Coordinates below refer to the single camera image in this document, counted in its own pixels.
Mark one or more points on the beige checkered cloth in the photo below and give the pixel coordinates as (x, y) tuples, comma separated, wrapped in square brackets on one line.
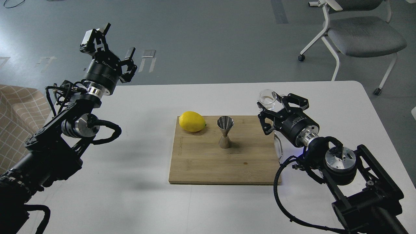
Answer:
[(22, 112)]

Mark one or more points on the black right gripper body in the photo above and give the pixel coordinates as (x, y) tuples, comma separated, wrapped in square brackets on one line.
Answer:
[(291, 125)]

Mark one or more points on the grey office chair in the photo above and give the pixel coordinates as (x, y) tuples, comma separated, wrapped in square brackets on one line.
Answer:
[(359, 37)]

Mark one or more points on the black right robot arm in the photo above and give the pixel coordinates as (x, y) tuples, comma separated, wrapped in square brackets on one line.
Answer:
[(366, 198)]

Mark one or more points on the yellow lemon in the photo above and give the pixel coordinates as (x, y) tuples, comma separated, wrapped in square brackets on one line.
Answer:
[(192, 121)]

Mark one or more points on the small clear glass cup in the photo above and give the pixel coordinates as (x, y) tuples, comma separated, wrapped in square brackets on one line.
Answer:
[(267, 98)]

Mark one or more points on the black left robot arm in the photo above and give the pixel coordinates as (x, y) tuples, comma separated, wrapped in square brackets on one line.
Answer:
[(55, 150)]

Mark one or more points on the bamboo cutting board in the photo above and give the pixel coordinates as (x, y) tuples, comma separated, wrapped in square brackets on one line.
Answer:
[(197, 158)]

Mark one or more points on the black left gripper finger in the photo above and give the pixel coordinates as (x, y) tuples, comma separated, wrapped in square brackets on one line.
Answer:
[(94, 43), (131, 67)]

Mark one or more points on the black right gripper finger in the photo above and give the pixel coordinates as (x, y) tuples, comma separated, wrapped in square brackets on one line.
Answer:
[(271, 120), (294, 103)]

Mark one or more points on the steel double jigger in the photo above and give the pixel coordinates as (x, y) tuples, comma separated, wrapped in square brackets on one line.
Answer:
[(225, 123)]

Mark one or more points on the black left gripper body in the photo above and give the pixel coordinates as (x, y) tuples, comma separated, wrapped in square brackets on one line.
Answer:
[(104, 70)]

